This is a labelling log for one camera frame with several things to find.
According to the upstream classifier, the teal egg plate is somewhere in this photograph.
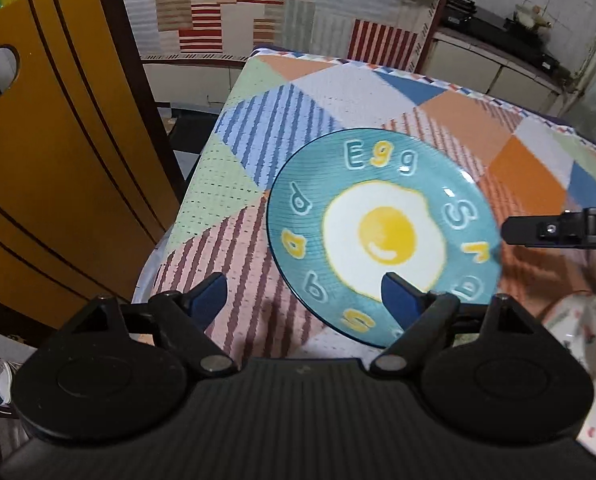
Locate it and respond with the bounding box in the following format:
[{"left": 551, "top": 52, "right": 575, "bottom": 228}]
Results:
[{"left": 266, "top": 128, "right": 502, "bottom": 348}]

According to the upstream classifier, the wooden chair back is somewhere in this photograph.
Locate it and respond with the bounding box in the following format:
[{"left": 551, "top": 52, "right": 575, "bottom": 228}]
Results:
[{"left": 0, "top": 0, "right": 184, "bottom": 328}]

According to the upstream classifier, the black gas stove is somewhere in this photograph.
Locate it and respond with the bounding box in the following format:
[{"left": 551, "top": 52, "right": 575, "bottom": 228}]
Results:
[{"left": 440, "top": 0, "right": 560, "bottom": 76}]

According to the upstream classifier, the colourful patchwork tablecloth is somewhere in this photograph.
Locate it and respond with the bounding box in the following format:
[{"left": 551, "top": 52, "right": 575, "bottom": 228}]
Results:
[{"left": 153, "top": 49, "right": 596, "bottom": 360}]

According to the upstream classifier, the striped counter cloth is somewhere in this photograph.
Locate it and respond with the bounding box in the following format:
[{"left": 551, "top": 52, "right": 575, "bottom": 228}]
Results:
[{"left": 123, "top": 0, "right": 441, "bottom": 72}]

